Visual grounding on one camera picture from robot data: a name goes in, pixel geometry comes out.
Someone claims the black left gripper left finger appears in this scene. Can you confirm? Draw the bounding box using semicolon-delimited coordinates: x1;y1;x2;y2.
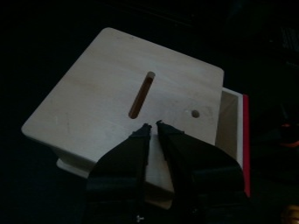
81;122;154;224

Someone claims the wooden box with coin slot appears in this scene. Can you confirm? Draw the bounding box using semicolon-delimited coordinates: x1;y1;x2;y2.
22;27;226;210

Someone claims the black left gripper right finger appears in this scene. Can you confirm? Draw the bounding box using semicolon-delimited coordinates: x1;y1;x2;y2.
155;120;260;224

